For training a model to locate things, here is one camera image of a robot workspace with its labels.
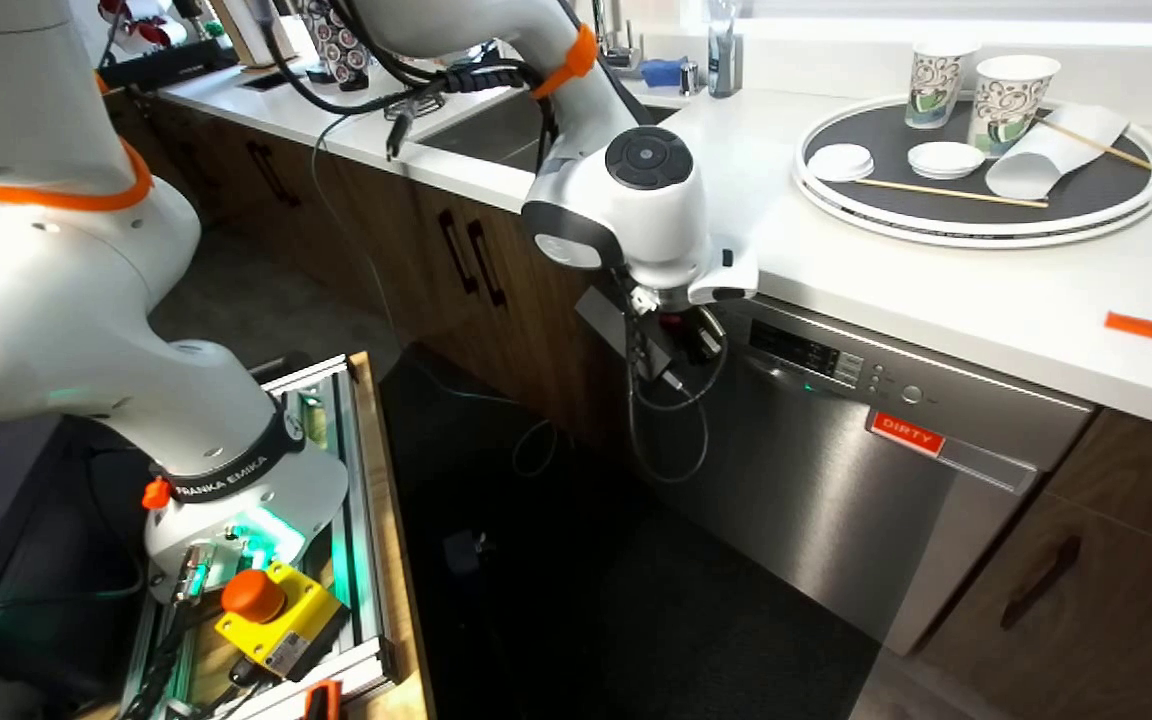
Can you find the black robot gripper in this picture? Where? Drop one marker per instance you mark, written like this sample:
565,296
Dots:
681,348

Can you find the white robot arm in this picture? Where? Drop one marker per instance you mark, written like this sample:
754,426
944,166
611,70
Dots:
93,242

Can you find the small white dish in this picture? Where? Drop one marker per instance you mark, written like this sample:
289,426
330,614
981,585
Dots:
843,160

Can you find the wooden chopstick on tray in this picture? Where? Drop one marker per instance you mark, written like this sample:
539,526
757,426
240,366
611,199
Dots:
948,192

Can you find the red sticker on dishwasher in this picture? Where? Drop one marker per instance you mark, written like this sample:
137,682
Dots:
906,434

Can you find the stainless steel Bosch dishwasher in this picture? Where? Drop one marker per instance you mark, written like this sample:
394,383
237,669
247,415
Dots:
783,467

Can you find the round black serving tray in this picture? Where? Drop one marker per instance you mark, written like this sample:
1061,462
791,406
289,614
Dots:
1091,203

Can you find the stainless steel sink basin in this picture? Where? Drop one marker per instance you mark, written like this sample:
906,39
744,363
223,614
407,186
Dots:
529,133

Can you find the blue scrub brush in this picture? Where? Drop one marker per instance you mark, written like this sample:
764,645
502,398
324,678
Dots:
664,74

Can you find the chrome kitchen faucet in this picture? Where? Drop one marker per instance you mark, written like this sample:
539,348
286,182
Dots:
724,49

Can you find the small white bowl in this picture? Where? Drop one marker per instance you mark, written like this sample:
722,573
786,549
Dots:
944,156

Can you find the left patterned paper cup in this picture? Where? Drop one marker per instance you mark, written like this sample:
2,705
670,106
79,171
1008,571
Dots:
939,80

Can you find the patterned paper cup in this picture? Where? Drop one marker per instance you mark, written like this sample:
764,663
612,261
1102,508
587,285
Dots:
939,80
1005,98

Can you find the right patterned paper cup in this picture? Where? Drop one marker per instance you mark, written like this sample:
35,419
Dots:
1005,98

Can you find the yellow emergency stop box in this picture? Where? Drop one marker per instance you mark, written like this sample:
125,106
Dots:
277,616

